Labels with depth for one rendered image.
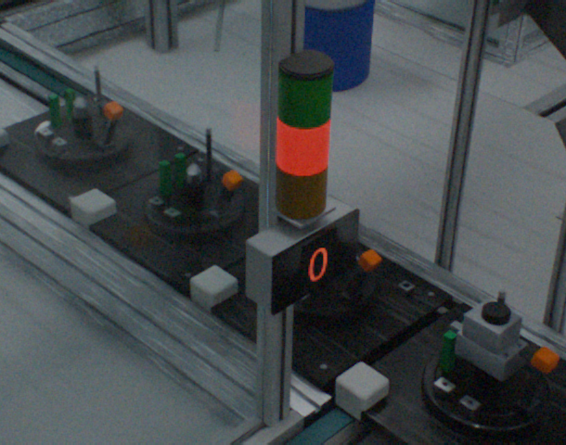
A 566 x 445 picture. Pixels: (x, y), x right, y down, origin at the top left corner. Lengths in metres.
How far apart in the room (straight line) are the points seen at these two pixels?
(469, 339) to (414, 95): 0.93
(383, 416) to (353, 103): 0.92
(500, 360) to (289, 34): 0.45
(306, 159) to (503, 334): 0.33
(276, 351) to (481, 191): 0.75
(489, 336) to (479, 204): 0.62
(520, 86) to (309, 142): 1.20
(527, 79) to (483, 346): 1.03
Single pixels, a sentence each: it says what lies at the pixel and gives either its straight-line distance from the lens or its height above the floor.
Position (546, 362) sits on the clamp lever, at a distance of 1.29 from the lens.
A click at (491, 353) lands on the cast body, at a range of 1.31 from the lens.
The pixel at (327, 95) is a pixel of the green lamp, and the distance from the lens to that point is 1.06.
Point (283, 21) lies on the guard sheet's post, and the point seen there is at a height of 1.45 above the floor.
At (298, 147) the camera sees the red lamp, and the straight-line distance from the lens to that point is 1.08.
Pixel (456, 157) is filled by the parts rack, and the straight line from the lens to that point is 1.52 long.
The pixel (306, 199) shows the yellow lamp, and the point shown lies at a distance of 1.11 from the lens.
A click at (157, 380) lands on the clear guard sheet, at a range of 1.17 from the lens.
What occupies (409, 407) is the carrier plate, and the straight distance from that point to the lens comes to 1.36.
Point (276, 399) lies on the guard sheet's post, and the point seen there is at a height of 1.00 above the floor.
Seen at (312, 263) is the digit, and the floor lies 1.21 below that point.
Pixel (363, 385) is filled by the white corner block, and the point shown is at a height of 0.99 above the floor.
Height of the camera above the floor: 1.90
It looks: 35 degrees down
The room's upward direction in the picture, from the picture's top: 2 degrees clockwise
